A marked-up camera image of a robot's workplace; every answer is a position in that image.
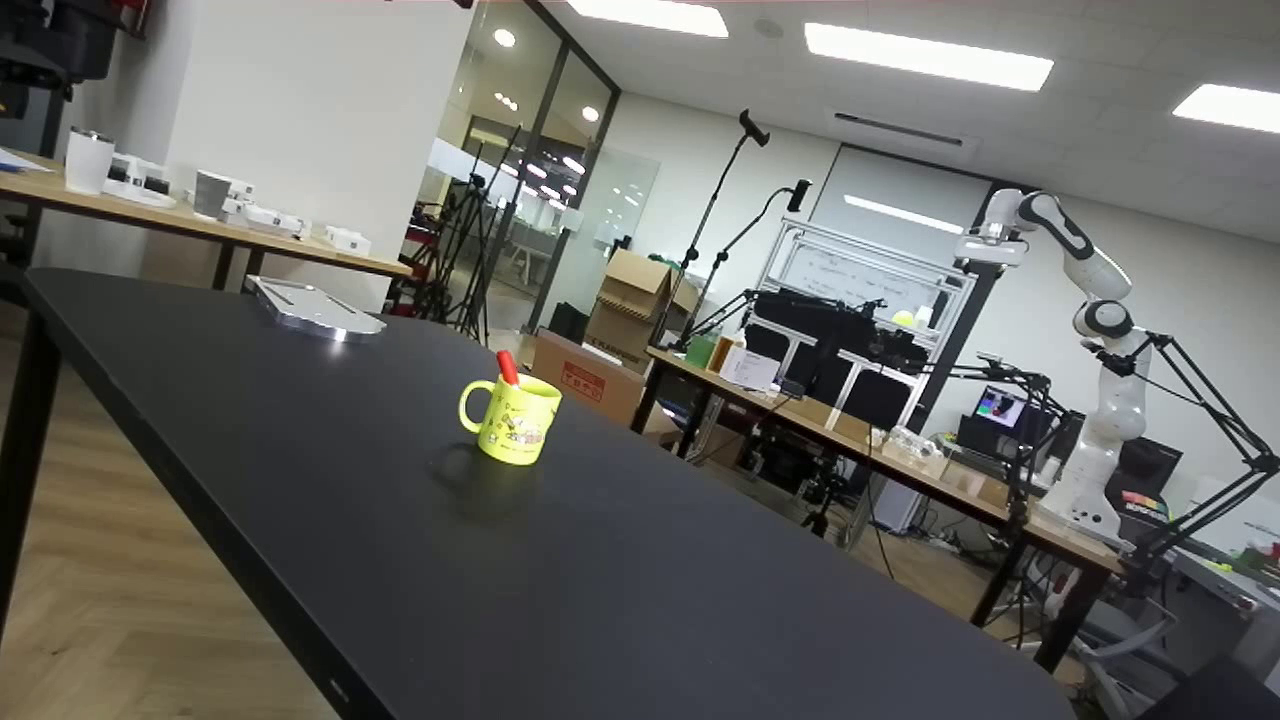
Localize yellow ceramic mug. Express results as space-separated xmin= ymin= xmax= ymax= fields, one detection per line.
xmin=456 ymin=369 xmax=569 ymax=473

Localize cardboard box with red print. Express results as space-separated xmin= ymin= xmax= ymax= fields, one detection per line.
xmin=529 ymin=327 xmax=653 ymax=433

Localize stacked plain cardboard boxes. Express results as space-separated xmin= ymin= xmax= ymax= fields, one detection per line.
xmin=585 ymin=247 xmax=680 ymax=365

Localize short black microphone stand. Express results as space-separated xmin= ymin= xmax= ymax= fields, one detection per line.
xmin=689 ymin=178 xmax=818 ymax=340

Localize black equipment on rack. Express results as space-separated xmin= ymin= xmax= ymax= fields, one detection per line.
xmin=741 ymin=286 xmax=934 ymax=382

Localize tall black microphone stand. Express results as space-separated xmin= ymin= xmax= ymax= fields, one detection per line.
xmin=667 ymin=109 xmax=777 ymax=354

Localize black tripod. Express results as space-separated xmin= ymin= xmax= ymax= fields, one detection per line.
xmin=409 ymin=124 xmax=542 ymax=340

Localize long wooden desk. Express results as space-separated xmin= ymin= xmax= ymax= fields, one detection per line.
xmin=627 ymin=340 xmax=1129 ymax=676

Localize small white box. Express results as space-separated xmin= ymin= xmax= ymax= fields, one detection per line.
xmin=245 ymin=199 xmax=311 ymax=245
xmin=315 ymin=221 xmax=377 ymax=259

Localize rectangular ceiling light panel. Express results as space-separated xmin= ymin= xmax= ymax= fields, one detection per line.
xmin=799 ymin=19 xmax=1059 ymax=95
xmin=1169 ymin=81 xmax=1280 ymax=140
xmin=563 ymin=0 xmax=734 ymax=44

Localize small lit monitor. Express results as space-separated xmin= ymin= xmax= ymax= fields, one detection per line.
xmin=970 ymin=382 xmax=1038 ymax=435

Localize light wooden side table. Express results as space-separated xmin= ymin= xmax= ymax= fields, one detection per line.
xmin=0 ymin=155 xmax=421 ymax=294

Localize small white black device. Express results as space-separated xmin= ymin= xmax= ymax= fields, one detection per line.
xmin=103 ymin=154 xmax=175 ymax=203

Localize black table leg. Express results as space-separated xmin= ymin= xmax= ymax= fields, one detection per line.
xmin=0 ymin=306 xmax=67 ymax=633

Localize white metal frame rack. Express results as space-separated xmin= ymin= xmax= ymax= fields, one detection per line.
xmin=754 ymin=213 xmax=978 ymax=433

